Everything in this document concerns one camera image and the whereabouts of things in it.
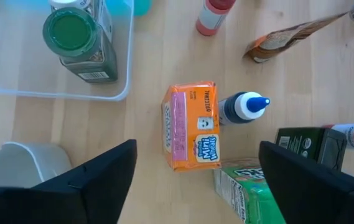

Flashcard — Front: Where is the pink food colouring bottle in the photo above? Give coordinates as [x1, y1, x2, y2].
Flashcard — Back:
[195, 0, 237, 37]

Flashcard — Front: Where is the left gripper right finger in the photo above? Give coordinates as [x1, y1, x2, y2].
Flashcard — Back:
[258, 140, 354, 224]

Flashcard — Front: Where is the green Apple Jacks box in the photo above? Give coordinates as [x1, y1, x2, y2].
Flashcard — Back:
[213, 157, 288, 224]

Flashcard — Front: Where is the green-lid spice jar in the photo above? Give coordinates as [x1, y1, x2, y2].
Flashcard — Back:
[42, 6, 118, 83]

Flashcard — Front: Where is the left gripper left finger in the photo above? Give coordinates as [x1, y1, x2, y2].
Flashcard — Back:
[0, 139, 138, 224]

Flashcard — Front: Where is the orange Mini Wheats box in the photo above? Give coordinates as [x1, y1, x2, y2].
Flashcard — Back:
[161, 81, 221, 172]

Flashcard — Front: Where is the white-lid spice jar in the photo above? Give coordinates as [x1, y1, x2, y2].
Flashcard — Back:
[48, 0, 114, 44]

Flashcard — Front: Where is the blue food colouring bottle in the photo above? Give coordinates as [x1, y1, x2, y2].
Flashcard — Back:
[217, 91, 271, 126]

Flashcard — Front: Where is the teal plastic tray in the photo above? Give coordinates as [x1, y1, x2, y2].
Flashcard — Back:
[105, 0, 152, 17]

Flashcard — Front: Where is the clear plastic container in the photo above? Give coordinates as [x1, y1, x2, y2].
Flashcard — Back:
[0, 0, 134, 102]

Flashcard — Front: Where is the grey plastic bin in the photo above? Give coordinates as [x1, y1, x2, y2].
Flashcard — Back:
[0, 141, 73, 190]

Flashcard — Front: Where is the dark green small box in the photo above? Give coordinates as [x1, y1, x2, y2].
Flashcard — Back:
[274, 126, 348, 172]

